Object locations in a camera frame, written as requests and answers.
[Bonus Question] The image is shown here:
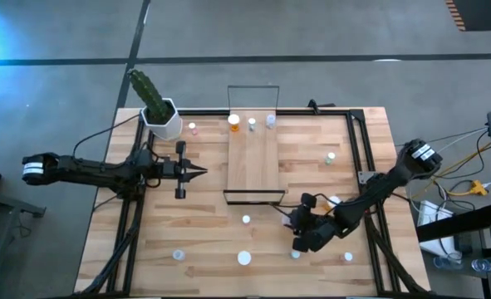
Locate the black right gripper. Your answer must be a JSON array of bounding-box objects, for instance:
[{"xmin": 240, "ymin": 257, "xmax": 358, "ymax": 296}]
[{"xmin": 288, "ymin": 193, "xmax": 340, "ymax": 253}]

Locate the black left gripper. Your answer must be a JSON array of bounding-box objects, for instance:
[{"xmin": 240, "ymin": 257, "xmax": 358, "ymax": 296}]
[{"xmin": 161, "ymin": 140, "xmax": 208, "ymax": 199}]

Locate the white hexagonal plant pot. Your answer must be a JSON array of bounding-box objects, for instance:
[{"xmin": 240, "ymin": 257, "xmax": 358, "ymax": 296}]
[{"xmin": 140, "ymin": 97, "xmax": 184, "ymax": 141}]

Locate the green cactus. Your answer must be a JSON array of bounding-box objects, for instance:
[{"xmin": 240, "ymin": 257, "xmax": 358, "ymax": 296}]
[{"xmin": 127, "ymin": 69, "xmax": 175, "ymax": 125}]

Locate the black clamp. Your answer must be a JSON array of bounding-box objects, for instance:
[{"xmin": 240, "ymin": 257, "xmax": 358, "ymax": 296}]
[{"xmin": 307, "ymin": 99, "xmax": 337, "ymax": 114}]

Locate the white box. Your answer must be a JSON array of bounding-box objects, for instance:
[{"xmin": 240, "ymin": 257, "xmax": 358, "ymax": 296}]
[{"xmin": 417, "ymin": 199, "xmax": 462, "ymax": 257}]

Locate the clear plastic bottle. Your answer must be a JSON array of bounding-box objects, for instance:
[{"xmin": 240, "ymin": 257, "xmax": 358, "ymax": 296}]
[
  {"xmin": 433, "ymin": 255, "xmax": 464, "ymax": 271},
  {"xmin": 471, "ymin": 257, "xmax": 491, "ymax": 273}
]

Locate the yellow power strip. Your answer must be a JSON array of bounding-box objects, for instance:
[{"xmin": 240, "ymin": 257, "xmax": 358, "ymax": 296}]
[{"xmin": 469, "ymin": 179, "xmax": 489, "ymax": 197}]

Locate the dark grey bench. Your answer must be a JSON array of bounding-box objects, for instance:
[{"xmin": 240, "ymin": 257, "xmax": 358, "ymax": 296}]
[{"xmin": 0, "ymin": 184, "xmax": 47, "ymax": 299}]

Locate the black mat striped edge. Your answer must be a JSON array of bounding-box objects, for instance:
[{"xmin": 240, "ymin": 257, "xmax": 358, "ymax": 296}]
[{"xmin": 444, "ymin": 0, "xmax": 491, "ymax": 33}]

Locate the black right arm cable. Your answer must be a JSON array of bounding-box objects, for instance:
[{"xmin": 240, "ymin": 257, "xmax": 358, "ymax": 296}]
[{"xmin": 269, "ymin": 192, "xmax": 337, "ymax": 213}]

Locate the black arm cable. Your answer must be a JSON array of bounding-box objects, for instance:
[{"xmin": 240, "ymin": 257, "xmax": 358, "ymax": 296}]
[
  {"xmin": 72, "ymin": 114, "xmax": 142, "ymax": 158},
  {"xmin": 269, "ymin": 192, "xmax": 337, "ymax": 213}
]

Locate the wooden shelf black wire frame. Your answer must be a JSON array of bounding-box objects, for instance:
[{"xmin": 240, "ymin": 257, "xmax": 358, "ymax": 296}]
[{"xmin": 222, "ymin": 85, "xmax": 287, "ymax": 205}]

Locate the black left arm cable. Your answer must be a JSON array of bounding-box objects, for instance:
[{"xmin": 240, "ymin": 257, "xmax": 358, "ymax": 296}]
[{"xmin": 72, "ymin": 114, "xmax": 142, "ymax": 158}]

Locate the yellow cable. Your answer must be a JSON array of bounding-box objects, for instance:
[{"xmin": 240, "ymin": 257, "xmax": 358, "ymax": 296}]
[{"xmin": 444, "ymin": 143, "xmax": 491, "ymax": 198}]

